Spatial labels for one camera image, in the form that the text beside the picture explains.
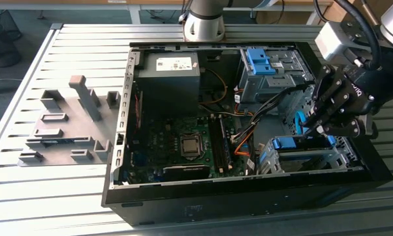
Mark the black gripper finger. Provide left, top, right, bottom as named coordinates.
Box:
left=302, top=109, right=378, bottom=138
left=312, top=65, right=352, bottom=116

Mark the hard disk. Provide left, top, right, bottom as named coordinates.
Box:
left=259, top=135, right=338, bottom=173

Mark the grey metal disk bay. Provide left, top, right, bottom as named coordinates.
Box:
left=255, top=134, right=351, bottom=175

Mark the grey metal drive cage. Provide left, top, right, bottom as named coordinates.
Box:
left=238, top=46, right=318, bottom=105

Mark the blue plastic drive latch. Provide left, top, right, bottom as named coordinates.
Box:
left=244, top=48, right=278, bottom=76

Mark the brown wooden cabinet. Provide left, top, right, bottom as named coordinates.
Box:
left=319, top=0, right=384, bottom=25

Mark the black installed RAM stick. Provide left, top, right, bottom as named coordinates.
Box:
left=218, top=115, right=234, bottom=170

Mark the silver CPU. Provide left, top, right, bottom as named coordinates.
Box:
left=180, top=138, right=200, bottom=154

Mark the grey power supply unit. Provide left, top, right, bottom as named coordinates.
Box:
left=138, top=51, right=203, bottom=113

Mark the black open PC case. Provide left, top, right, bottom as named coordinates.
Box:
left=100, top=41, right=393, bottom=227

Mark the black graphics card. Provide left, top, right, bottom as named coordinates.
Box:
left=162, top=164, right=211, bottom=182

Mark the green motherboard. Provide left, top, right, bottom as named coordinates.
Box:
left=127, top=114, right=252, bottom=184

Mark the white framed desk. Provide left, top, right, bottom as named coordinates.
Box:
left=0, top=0, right=335, bottom=25

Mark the grey plastic parts rack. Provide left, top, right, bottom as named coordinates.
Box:
left=16, top=75, right=123, bottom=168

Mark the RAM stick on rack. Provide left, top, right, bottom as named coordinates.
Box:
left=39, top=138, right=76, bottom=146

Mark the black mesh waste basket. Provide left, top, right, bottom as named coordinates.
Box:
left=0, top=9, right=23, bottom=68

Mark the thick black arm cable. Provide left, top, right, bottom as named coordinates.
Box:
left=334, top=0, right=384, bottom=72

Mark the blue flat data wire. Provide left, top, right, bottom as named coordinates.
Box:
left=294, top=110, right=311, bottom=136

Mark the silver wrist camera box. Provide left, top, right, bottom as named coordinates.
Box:
left=315, top=21, right=360, bottom=61

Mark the black wire bundle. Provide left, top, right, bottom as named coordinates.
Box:
left=231, top=84, right=308, bottom=145

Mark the orange data wire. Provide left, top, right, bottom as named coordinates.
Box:
left=234, top=137, right=254, bottom=156

